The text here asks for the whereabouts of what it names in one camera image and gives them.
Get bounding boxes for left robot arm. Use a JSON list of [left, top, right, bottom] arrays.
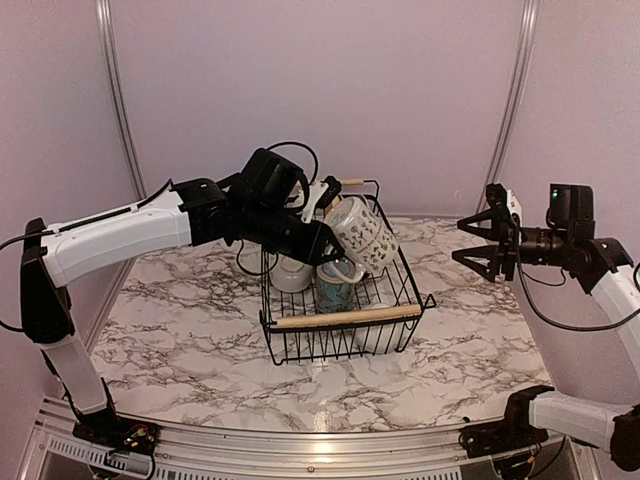
[[16, 148, 344, 445]]

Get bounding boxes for aluminium front rail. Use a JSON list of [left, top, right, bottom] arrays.
[[17, 403, 601, 479]]

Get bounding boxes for aluminium frame post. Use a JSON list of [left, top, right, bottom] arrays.
[[485, 0, 540, 184], [96, 0, 147, 199]]

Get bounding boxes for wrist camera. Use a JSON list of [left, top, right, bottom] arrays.
[[485, 183, 522, 224], [300, 175, 343, 223]]

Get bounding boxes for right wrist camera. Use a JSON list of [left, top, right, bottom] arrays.
[[485, 183, 522, 224]]

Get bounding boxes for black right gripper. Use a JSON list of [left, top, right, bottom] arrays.
[[453, 207, 572, 283]]

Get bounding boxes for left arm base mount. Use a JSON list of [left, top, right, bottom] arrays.
[[73, 417, 160, 456]]

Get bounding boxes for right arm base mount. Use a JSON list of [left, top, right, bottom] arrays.
[[458, 419, 549, 458]]

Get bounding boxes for black wire dish rack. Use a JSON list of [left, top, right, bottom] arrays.
[[257, 176, 436, 365]]

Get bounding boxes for right aluminium frame post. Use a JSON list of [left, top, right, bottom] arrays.
[[485, 0, 540, 184]]

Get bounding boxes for small white bowl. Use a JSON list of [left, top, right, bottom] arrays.
[[270, 256, 313, 293]]

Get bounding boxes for white patterned mug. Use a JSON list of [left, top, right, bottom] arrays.
[[324, 196, 399, 284]]

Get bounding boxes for large white bowl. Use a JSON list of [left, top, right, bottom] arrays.
[[347, 316, 404, 354]]

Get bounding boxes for blue handled mug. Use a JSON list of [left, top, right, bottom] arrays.
[[316, 259, 365, 314]]

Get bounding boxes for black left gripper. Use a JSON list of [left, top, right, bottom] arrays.
[[241, 198, 345, 264]]

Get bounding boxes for left aluminium frame post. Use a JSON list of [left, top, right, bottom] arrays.
[[96, 0, 147, 199]]

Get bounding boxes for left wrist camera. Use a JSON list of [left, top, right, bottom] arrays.
[[300, 175, 343, 223]]

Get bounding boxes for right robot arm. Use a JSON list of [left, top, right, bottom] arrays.
[[452, 183, 639, 479]]

